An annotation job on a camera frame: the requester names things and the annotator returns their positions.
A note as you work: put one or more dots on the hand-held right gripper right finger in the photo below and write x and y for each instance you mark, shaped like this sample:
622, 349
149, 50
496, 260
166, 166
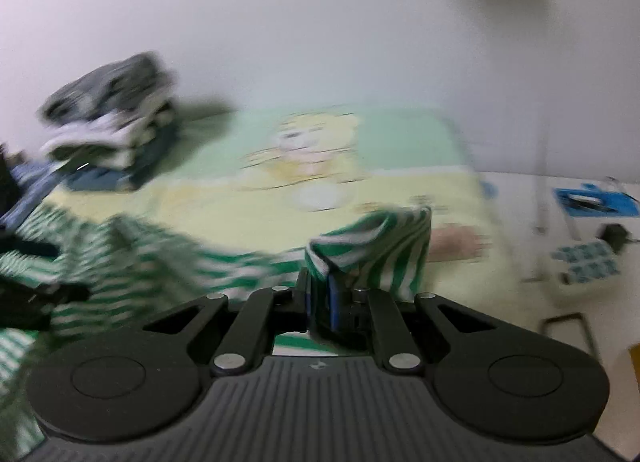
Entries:
334, 302

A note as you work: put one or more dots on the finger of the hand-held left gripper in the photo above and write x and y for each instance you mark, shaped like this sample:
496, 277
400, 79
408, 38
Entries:
30, 246

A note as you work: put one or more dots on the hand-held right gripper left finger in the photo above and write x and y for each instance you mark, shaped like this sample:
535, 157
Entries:
309, 302

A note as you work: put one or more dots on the green white striped shirt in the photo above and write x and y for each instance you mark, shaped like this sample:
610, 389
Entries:
150, 262

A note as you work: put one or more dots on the blue folded garment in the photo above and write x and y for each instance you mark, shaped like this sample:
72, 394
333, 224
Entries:
110, 177

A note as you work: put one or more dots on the printed yellow green blanket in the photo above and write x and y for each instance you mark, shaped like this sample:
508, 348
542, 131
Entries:
225, 192

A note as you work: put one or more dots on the grey knitted folded sweater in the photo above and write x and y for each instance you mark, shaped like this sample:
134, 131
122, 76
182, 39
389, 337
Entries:
110, 87

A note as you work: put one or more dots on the white desk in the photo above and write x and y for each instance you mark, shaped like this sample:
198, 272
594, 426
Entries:
575, 337

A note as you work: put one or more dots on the white blue power strip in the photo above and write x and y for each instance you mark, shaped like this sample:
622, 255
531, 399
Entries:
585, 264

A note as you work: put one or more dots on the blue desk mat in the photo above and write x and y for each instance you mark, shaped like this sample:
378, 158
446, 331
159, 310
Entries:
595, 202

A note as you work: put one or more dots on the black power adapter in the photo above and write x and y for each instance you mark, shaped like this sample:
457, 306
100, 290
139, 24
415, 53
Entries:
615, 236

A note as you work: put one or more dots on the black desk bracket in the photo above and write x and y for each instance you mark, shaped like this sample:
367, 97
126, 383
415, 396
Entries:
590, 332

